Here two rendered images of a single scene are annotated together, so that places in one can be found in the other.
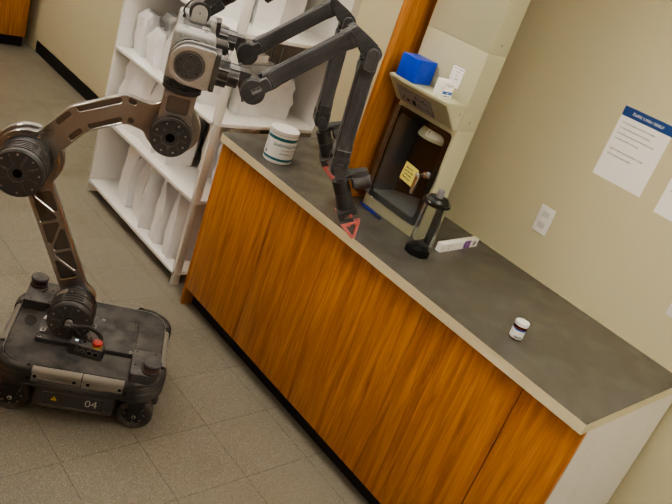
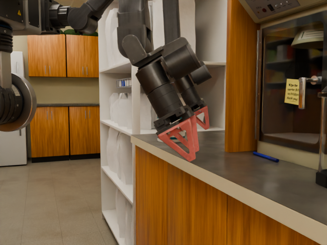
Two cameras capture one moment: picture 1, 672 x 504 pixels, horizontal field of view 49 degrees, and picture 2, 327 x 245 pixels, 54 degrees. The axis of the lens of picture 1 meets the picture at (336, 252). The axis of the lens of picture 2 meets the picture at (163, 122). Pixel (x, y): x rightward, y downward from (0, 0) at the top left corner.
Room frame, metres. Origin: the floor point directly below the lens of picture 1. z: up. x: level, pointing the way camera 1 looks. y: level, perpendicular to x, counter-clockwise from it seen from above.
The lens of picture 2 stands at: (1.77, -0.27, 1.16)
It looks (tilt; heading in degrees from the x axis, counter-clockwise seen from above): 5 degrees down; 27
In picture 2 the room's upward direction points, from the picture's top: straight up
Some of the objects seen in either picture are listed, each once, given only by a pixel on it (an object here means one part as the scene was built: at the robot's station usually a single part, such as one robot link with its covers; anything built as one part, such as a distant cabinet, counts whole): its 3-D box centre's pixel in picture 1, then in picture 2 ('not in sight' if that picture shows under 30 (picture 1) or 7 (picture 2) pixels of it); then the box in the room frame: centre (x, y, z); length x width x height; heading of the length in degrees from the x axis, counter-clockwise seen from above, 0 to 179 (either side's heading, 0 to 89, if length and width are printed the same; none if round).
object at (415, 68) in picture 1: (416, 68); not in sight; (2.89, -0.05, 1.56); 0.10 x 0.10 x 0.09; 48
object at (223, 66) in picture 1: (225, 73); not in sight; (2.22, 0.51, 1.45); 0.09 x 0.08 x 0.12; 17
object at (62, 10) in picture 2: (224, 38); (60, 16); (2.70, 0.65, 1.45); 0.09 x 0.08 x 0.12; 17
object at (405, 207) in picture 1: (406, 165); (288, 84); (2.87, -0.15, 1.19); 0.30 x 0.01 x 0.40; 48
